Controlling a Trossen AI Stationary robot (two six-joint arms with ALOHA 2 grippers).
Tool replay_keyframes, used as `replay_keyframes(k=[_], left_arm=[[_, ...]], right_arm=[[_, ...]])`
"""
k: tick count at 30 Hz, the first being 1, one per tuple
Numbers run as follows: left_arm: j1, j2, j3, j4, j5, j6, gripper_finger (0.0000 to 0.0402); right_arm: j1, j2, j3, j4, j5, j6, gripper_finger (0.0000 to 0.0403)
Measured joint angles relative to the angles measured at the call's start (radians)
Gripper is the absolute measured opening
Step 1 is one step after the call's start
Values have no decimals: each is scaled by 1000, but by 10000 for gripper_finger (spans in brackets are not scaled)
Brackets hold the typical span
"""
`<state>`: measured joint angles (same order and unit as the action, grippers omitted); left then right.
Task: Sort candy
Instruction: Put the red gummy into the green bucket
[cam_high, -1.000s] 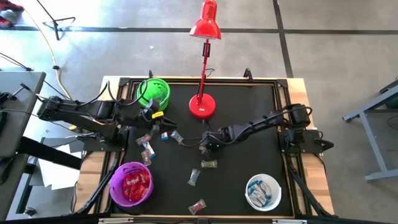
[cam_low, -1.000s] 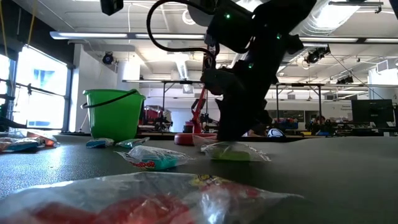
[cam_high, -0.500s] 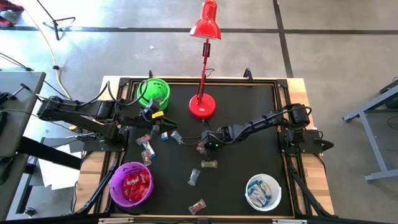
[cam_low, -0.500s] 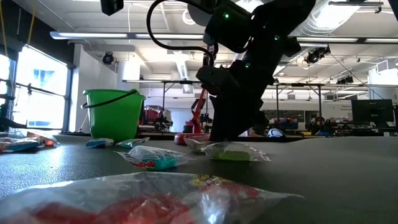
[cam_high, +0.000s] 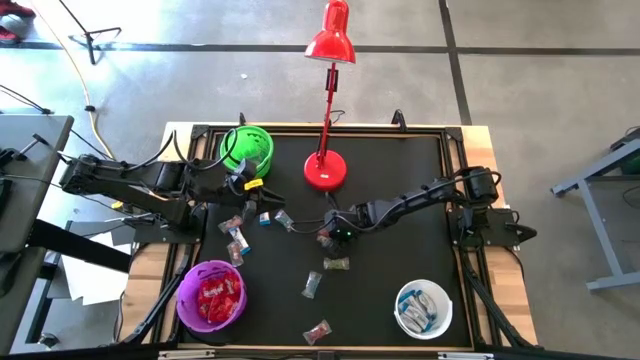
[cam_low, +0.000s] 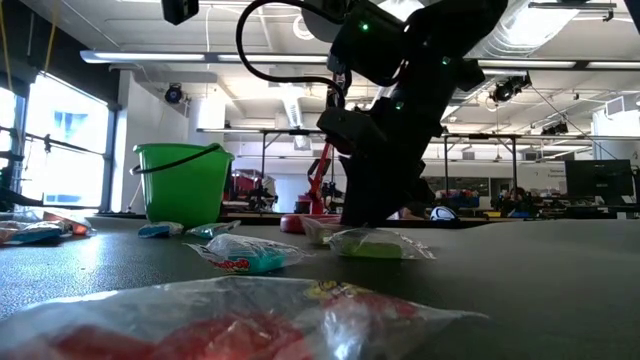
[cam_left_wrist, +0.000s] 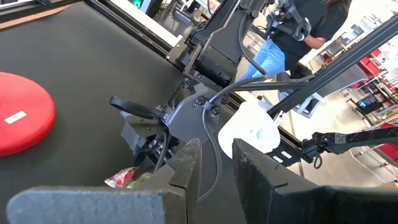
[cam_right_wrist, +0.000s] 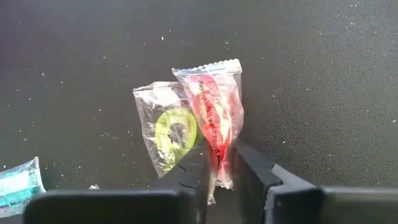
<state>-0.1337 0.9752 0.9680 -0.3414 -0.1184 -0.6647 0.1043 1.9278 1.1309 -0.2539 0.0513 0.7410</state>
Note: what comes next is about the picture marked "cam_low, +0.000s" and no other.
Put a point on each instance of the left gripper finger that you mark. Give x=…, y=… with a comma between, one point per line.
x=180, y=10

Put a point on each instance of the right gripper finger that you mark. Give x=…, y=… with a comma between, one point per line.
x=360, y=190
x=405, y=195

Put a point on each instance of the clear green candy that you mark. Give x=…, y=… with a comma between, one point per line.
x=370, y=247

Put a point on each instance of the green plastic bucket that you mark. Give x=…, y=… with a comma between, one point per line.
x=185, y=195

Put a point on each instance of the blue white candy bar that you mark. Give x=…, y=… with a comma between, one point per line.
x=160, y=229

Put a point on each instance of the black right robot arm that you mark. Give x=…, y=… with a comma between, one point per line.
x=450, y=30

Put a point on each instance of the white blue ball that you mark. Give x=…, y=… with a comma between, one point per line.
x=443, y=214

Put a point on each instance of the red desk lamp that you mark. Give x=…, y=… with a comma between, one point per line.
x=316, y=185

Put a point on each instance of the overhead light bar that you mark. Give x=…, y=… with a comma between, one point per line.
x=150, y=57

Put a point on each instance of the blue storage bin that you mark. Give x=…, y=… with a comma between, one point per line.
x=462, y=200

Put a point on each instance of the black round ceiling device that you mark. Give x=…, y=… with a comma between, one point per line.
x=173, y=94

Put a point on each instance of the person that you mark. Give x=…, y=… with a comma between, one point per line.
x=517, y=197

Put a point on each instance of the red background machine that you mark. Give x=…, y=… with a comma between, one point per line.
x=247, y=186

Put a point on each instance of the black table mat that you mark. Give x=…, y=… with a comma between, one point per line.
x=525, y=290

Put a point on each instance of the black monitor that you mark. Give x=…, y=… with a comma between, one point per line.
x=597, y=177

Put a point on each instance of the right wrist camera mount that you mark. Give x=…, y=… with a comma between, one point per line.
x=350, y=127

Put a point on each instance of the black hanging camera rig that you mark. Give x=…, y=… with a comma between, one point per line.
x=555, y=129
x=510, y=87

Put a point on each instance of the silver ventilation duct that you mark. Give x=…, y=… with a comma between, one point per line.
x=525, y=30

